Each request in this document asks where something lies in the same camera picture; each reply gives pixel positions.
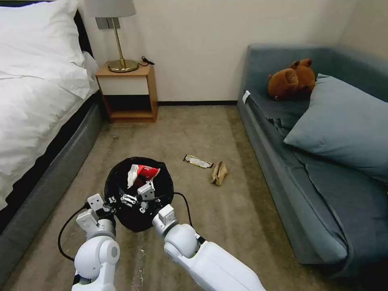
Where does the black round trash bin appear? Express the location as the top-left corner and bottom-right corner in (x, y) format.
(104, 156), (175, 233)

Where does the crushed red paper cup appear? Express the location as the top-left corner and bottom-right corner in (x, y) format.
(133, 164), (160, 187)

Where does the crumpled white tissue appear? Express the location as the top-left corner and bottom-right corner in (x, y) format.
(126, 164), (140, 190)

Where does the dark gold snack wrapper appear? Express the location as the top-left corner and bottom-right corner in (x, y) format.
(183, 154), (214, 169)

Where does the grey upholstered bed base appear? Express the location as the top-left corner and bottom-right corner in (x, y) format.
(0, 97), (105, 254)

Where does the crumpled brown paper bag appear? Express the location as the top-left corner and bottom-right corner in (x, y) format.
(210, 161), (229, 186)

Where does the wooden nightstand with white drawer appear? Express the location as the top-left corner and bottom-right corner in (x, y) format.
(95, 62), (159, 124)

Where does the white bed duvet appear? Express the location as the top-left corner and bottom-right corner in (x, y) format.
(0, 62), (100, 210)

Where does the brass lamp with white shade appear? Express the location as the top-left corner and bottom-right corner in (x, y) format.
(83, 0), (140, 73)

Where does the blue-grey sofa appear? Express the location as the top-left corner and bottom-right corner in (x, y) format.
(237, 43), (388, 278)

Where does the dark bed headboard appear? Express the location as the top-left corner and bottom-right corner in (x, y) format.
(74, 9), (95, 60)

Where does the brown teddy bear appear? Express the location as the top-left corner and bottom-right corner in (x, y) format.
(267, 58), (317, 101)

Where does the white bed pillow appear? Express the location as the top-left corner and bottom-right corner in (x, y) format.
(0, 6), (89, 80)

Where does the blue-grey sofa pillow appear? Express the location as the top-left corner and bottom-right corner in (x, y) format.
(283, 73), (388, 186)

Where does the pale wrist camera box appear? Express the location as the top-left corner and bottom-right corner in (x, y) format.
(137, 184), (156, 198)
(87, 193), (107, 217)

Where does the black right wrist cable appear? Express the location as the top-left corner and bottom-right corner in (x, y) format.
(141, 192), (204, 244)

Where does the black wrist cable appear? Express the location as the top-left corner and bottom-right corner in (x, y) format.
(141, 192), (204, 244)
(57, 206), (92, 262)

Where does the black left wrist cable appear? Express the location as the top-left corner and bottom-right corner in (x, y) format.
(57, 206), (92, 262)

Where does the grey wall switch panel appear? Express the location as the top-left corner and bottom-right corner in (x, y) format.
(95, 17), (122, 31)

